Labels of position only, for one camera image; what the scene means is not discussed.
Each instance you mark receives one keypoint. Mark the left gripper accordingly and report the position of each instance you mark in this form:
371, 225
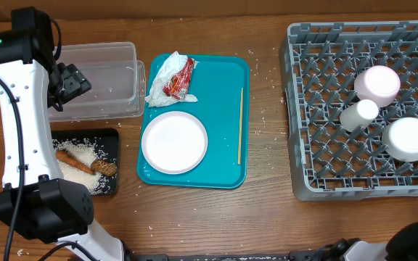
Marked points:
76, 83

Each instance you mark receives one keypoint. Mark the pile of white rice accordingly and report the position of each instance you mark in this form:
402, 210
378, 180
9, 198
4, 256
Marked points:
84, 152

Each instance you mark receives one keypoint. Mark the orange carrot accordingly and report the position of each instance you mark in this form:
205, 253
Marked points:
70, 160

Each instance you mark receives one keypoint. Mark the large white plate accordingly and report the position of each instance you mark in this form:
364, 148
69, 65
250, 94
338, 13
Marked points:
174, 142

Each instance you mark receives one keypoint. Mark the wooden chopstick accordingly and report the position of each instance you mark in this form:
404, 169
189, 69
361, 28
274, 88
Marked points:
240, 126

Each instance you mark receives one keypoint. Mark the white cup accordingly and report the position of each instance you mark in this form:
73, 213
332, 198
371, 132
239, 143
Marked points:
361, 114

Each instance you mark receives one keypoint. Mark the white bowl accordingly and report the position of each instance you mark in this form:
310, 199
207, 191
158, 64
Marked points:
379, 83

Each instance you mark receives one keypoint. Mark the white saucer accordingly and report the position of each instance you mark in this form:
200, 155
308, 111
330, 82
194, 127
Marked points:
401, 139

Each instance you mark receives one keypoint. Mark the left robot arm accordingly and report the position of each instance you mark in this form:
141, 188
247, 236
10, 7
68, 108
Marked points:
36, 201

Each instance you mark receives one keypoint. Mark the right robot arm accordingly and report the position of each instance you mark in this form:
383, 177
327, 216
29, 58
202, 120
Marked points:
403, 246

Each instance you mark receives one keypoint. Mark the grey dishwasher rack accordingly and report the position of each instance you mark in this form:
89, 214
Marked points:
319, 62

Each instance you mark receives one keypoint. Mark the clear plastic bin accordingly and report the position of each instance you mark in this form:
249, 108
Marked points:
118, 82

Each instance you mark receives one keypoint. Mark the black plastic tray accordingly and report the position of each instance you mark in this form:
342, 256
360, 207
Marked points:
108, 137

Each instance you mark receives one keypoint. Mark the crumpled white napkin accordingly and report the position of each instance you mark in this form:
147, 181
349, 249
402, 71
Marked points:
156, 97

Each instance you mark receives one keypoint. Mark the red snack wrapper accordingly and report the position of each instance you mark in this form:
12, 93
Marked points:
178, 85

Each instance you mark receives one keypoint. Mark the teal serving tray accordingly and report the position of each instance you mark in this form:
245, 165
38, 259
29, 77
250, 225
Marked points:
216, 82

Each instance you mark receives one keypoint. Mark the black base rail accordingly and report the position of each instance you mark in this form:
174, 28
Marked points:
292, 256

